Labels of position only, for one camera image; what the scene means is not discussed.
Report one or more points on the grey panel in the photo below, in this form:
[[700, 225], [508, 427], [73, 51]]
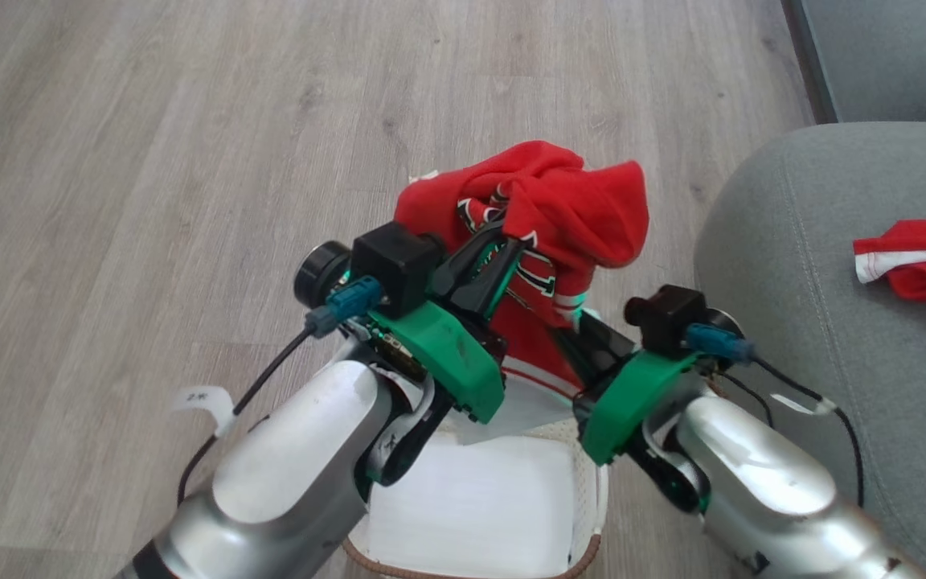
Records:
[[889, 56]]

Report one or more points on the white cloth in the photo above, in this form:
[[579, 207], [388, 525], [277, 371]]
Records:
[[471, 507]]

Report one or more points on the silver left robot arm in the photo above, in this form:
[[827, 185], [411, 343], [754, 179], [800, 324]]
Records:
[[294, 474]]

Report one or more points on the white plastic laundry basket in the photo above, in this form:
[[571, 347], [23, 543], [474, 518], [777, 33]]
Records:
[[592, 515]]

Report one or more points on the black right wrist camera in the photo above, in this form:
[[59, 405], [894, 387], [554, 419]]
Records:
[[668, 318]]

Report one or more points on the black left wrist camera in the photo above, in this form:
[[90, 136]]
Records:
[[395, 265]]

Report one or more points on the red jersey with white trim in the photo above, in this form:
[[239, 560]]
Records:
[[921, 273]]

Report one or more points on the grey rounded sofa cushion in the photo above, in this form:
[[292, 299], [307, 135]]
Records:
[[792, 257]]

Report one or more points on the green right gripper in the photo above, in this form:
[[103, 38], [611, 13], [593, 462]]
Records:
[[632, 402]]

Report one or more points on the red garment with striped trim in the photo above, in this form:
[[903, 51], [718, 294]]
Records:
[[575, 209]]

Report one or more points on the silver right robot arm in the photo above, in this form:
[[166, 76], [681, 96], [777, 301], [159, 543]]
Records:
[[768, 482]]

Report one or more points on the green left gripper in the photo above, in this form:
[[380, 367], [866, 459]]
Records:
[[451, 354]]

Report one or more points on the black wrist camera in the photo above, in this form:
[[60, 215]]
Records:
[[395, 265], [668, 318]]

